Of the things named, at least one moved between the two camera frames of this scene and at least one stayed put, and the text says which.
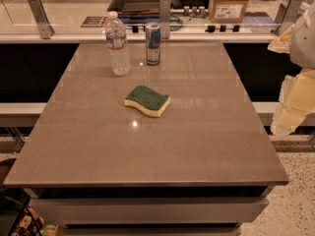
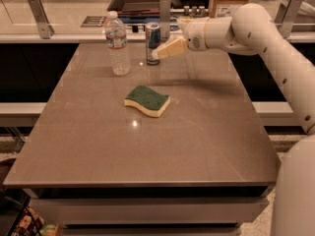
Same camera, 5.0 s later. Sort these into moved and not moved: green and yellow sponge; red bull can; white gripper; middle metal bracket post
Moved: white gripper
Not moved: green and yellow sponge; middle metal bracket post; red bull can
